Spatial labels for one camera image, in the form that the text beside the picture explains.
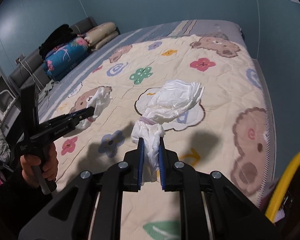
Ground wall socket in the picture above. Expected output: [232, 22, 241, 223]
[15, 53, 25, 65]

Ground grey striped bed sheet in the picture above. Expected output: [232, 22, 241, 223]
[39, 20, 269, 205]

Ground person's left hand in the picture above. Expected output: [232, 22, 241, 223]
[20, 143, 59, 188]

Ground dark grey headboard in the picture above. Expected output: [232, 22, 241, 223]
[8, 17, 97, 95]

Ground bedside table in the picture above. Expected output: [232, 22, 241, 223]
[0, 71, 20, 141]

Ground beige stacked pillows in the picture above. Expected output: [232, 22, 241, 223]
[84, 22, 119, 51]

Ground yellow-rimmed trash bin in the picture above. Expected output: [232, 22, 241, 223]
[265, 152, 300, 239]

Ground black clothing pile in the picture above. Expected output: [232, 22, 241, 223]
[39, 24, 77, 60]

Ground white charging cable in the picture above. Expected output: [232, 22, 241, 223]
[17, 60, 61, 98]

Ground large white bag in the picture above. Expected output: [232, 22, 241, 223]
[131, 80, 204, 172]

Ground cream cartoon bear quilt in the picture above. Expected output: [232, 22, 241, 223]
[54, 34, 268, 239]

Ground small white twisted bag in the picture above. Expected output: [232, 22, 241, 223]
[76, 86, 112, 131]

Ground trash inside bin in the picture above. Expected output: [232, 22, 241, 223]
[273, 208, 285, 224]

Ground blue floral folded blanket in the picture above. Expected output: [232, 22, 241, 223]
[42, 37, 89, 81]

